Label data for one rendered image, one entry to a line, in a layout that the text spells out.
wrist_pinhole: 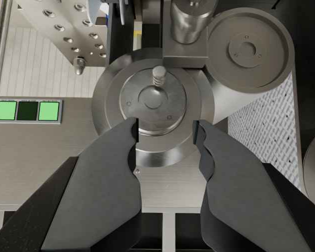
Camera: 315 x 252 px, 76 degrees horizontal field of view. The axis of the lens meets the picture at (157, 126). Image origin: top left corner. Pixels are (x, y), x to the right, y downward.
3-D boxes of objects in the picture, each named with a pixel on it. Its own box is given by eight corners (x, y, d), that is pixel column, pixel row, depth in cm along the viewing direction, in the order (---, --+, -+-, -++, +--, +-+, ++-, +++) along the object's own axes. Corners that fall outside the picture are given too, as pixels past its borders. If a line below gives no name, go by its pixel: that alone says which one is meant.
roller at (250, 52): (290, 7, 27) (299, 95, 25) (225, 81, 52) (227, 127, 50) (199, 5, 27) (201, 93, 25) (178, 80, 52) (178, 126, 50)
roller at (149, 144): (200, 58, 25) (203, 152, 23) (177, 109, 50) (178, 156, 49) (106, 58, 25) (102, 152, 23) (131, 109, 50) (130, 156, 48)
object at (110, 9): (115, -49, 29) (108, 72, 26) (133, 43, 52) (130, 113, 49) (112, -50, 29) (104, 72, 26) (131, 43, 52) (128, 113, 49)
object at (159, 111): (108, 120, 22) (132, 58, 23) (112, 123, 24) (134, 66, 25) (175, 142, 21) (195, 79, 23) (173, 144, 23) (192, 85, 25)
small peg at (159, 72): (150, 75, 20) (155, 62, 20) (151, 85, 22) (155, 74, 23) (164, 79, 20) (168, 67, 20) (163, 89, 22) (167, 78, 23)
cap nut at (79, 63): (83, 57, 58) (82, 72, 57) (88, 63, 62) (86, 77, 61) (71, 57, 58) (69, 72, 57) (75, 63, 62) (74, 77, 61)
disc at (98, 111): (212, 47, 25) (218, 167, 23) (211, 49, 26) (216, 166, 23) (94, 46, 25) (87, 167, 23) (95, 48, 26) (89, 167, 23)
